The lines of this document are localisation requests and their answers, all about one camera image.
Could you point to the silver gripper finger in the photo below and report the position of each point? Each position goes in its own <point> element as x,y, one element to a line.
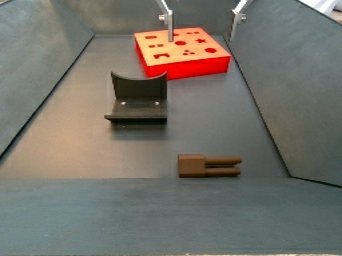
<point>237,17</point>
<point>165,17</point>

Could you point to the brown three prong object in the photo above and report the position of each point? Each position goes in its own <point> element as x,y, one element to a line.
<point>197,165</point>

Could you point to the black curved fixture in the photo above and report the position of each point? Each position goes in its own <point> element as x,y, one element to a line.
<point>140,98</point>

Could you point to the red block with shaped holes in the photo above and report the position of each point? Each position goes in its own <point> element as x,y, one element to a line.
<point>192,55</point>

